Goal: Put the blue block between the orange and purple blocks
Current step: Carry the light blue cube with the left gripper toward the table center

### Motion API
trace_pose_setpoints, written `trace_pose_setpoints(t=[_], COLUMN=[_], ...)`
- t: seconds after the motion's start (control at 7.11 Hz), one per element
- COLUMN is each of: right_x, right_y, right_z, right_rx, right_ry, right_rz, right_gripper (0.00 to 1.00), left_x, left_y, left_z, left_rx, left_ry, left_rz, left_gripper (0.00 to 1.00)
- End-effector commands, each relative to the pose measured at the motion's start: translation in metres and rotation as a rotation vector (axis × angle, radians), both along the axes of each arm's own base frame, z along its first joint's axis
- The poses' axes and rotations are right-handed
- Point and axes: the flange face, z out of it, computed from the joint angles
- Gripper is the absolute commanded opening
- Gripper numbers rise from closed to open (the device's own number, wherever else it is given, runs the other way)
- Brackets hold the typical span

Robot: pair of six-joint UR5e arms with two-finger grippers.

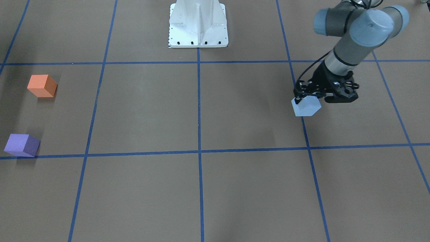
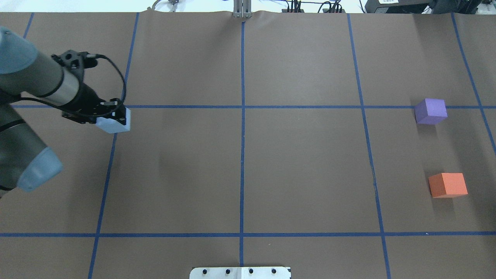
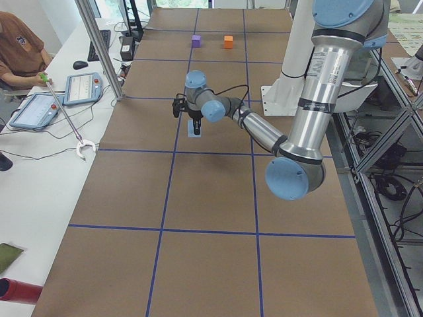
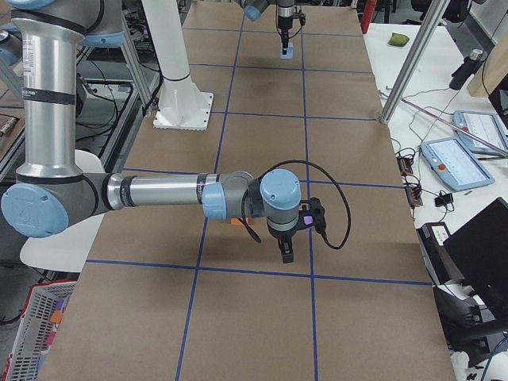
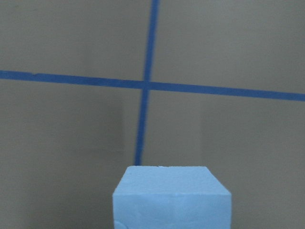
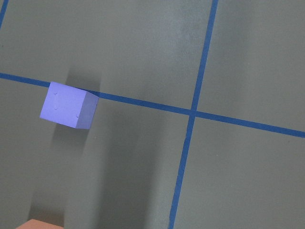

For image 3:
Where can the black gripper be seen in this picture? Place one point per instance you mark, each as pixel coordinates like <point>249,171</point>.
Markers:
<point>195,115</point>

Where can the light blue foam block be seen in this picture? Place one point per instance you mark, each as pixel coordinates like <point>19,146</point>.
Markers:
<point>190,131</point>

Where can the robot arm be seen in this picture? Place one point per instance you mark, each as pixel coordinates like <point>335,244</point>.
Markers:
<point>324,37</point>

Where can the purple foam block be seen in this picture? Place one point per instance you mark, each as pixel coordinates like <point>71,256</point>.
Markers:
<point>196,40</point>

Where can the orange foam block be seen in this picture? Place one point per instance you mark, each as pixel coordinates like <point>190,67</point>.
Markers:
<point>228,42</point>

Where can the black power adapter box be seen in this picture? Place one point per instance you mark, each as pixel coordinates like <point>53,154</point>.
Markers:
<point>127,48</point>

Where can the far blue teach pendant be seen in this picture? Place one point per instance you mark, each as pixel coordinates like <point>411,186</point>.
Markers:
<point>80,89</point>

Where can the blue teach pendant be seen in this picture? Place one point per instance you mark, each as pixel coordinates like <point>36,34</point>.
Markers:
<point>39,110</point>
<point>80,89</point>

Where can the black computer mouse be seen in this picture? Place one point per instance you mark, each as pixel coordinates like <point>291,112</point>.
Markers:
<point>80,64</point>

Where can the near blue teach pendant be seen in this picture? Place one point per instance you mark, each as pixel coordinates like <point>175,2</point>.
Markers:
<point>39,110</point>

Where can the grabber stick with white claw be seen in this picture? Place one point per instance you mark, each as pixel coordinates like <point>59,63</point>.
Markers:
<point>81,141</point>

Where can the person in brown shirt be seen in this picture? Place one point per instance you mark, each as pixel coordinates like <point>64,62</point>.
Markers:
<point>23,55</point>

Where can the green cloth pouch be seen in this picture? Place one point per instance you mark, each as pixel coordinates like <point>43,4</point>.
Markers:
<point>8,255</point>

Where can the red cylinder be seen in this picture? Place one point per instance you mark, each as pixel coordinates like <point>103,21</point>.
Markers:
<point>19,292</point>

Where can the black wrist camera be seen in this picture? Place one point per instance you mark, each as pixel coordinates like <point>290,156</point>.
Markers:
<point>179,106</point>

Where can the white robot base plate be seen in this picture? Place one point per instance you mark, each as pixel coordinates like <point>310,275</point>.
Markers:
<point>280,99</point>

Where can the aluminium frame post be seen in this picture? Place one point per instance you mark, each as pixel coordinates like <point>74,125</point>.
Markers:
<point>93,31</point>

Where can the aluminium side frame rail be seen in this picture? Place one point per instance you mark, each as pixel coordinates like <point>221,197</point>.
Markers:
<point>379,151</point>

